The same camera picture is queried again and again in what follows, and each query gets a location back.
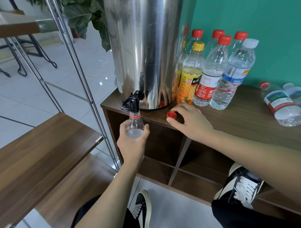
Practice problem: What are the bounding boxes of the person's left hand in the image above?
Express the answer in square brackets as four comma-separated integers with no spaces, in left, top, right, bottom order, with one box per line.
[117,120,150,163]

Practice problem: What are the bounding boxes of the person's black trousers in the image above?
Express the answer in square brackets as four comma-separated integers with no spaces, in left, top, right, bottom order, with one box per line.
[71,194,301,228]

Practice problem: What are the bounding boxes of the person's right black shoe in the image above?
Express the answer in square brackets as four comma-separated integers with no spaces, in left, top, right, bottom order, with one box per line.
[214,162,264,209]

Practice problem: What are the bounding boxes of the person's left black shoe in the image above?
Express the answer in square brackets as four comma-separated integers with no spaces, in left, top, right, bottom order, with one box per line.
[129,190,152,228]

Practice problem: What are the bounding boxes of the clear bottle white cap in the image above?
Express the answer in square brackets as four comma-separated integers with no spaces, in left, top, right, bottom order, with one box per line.
[283,83,301,106]

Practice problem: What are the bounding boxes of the red capped water bottle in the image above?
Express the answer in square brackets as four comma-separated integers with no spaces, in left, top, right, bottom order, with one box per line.
[228,31,248,58]
[203,29,225,59]
[185,29,204,59]

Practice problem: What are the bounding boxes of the metal frame wooden shelf rack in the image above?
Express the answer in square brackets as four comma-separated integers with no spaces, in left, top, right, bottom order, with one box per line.
[0,0,121,228]

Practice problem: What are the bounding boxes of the water bottle green red label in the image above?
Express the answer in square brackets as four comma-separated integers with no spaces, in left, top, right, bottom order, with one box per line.
[260,81,301,127]

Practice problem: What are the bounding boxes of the orange juice bottle yellow cap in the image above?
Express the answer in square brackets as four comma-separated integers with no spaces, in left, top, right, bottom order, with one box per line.
[176,41,205,105]

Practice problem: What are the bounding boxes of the person's right hand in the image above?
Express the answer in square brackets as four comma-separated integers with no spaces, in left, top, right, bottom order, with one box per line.
[166,103,216,147]

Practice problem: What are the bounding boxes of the brown wooden cubby cabinet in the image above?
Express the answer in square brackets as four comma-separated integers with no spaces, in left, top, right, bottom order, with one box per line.
[100,85,301,222]

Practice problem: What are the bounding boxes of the person's black shoe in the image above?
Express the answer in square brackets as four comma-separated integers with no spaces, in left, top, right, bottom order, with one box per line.
[129,190,152,228]
[214,162,264,209]

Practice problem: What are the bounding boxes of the black metal chair legs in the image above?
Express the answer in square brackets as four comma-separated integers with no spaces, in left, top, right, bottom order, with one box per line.
[0,34,58,78]

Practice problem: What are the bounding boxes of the person's right forearm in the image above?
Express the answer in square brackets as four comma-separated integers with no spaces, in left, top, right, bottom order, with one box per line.
[208,130,301,205]

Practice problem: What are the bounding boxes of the black urn tap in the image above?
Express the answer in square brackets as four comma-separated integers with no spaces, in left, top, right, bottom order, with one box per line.
[121,90,145,113]

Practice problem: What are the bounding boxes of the stainless steel water urn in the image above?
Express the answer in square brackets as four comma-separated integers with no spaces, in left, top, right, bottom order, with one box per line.
[103,0,197,110]

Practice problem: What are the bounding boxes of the person's left forearm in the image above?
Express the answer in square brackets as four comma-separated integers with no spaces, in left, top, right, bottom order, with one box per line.
[75,160,145,228]

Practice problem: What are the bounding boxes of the clear plastic bottle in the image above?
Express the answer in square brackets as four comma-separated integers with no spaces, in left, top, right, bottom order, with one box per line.
[126,111,145,139]

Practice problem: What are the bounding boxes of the green leafy plant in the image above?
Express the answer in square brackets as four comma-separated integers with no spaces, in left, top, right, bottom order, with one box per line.
[27,0,111,52]

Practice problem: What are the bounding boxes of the water bottle white cap blue label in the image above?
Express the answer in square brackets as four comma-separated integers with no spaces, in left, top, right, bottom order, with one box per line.
[209,38,259,110]

